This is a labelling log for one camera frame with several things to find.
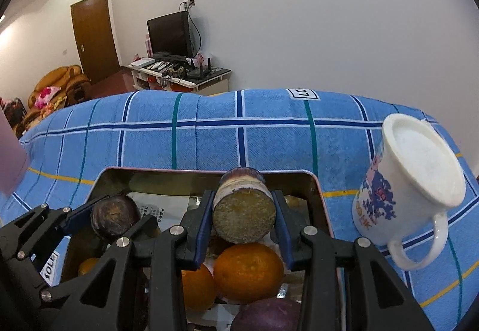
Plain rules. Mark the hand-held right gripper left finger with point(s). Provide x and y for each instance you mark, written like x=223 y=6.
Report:
x=200 y=230

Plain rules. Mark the white wall socket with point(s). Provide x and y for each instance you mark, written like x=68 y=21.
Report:
x=189 y=3

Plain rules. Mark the blue plaid cloth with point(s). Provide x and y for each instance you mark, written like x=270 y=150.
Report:
x=262 y=136

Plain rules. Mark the white mug with blue print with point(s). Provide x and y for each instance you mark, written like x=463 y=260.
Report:
x=411 y=166

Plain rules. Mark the orange leather armchair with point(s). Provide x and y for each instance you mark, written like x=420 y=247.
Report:
x=60 y=74

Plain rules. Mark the white television stand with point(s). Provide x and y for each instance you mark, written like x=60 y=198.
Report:
x=209 y=84

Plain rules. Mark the cut purple yam piece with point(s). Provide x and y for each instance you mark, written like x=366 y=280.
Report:
x=243 y=215

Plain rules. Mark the pink floral box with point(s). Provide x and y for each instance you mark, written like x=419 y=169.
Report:
x=200 y=59

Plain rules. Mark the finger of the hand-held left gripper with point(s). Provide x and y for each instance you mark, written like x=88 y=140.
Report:
x=80 y=216
x=144 y=224

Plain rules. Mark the flat white box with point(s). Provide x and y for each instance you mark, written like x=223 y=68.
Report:
x=141 y=62

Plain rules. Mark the black television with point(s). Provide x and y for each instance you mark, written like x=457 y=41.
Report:
x=168 y=33

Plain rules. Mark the brown wooden door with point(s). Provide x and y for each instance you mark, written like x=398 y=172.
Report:
x=95 y=39

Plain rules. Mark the black router with antennas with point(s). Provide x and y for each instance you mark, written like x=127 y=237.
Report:
x=198 y=72

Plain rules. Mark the dark passion fruit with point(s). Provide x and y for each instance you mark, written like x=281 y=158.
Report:
x=112 y=216

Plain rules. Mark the pink floral cushion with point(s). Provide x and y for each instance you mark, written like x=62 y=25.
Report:
x=46 y=95

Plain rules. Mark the lilac thermos bottle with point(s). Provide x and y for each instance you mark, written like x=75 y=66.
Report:
x=9 y=158

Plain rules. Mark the orange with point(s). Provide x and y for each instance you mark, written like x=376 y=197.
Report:
x=249 y=271
x=88 y=265
x=196 y=288

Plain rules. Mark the tall pink box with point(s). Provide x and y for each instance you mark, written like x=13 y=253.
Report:
x=148 y=46

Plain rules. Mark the purple beetroot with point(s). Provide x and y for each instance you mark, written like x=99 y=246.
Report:
x=267 y=316

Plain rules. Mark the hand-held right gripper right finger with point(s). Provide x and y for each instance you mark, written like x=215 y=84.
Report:
x=284 y=230

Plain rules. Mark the white remote control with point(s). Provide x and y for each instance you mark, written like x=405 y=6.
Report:
x=158 y=65

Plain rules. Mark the pink metal tin box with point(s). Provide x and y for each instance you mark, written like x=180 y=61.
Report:
x=157 y=181

